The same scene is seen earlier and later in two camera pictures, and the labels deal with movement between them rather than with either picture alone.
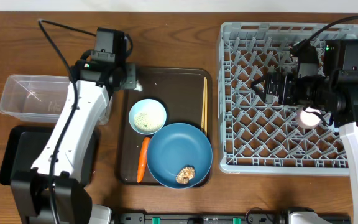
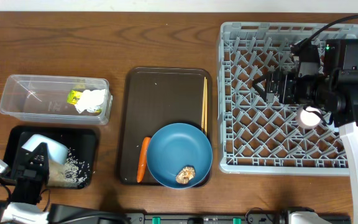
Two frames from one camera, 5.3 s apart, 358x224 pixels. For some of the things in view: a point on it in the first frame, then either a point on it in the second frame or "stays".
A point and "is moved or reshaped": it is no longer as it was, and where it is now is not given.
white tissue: [138, 86] is moved or reshaped
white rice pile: [145, 122] is moved or reshaped
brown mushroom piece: [185, 175] stays
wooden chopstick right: [206, 106] stays
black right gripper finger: [260, 79] stays
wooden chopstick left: [203, 104] stays
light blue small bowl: [147, 116] to [58, 151]
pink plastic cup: [309, 117] stays
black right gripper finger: [267, 98] stays
